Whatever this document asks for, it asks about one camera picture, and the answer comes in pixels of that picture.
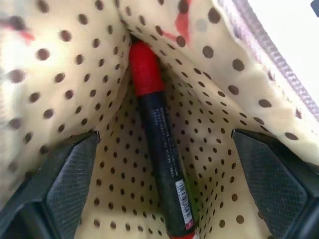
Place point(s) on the black marker with red cap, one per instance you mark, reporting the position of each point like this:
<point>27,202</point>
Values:
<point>163,139</point>

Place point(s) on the grey plaid pouch, dotted lining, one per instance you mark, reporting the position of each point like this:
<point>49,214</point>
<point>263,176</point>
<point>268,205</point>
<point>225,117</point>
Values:
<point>74,74</point>

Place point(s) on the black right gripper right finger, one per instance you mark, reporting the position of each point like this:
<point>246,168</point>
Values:
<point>276,179</point>

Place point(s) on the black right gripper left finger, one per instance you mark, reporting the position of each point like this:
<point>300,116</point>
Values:
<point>59,179</point>

